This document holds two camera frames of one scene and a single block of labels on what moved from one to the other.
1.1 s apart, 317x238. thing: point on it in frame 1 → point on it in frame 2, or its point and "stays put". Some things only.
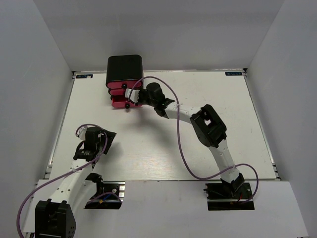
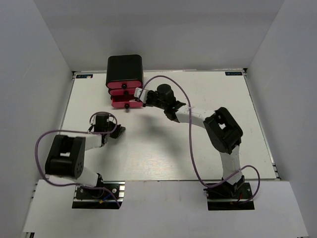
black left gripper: x=112 y=136 → x=118 y=130
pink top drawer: x=124 y=85 stays put
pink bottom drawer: x=119 y=101 stays put
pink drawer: x=117 y=91 stays put
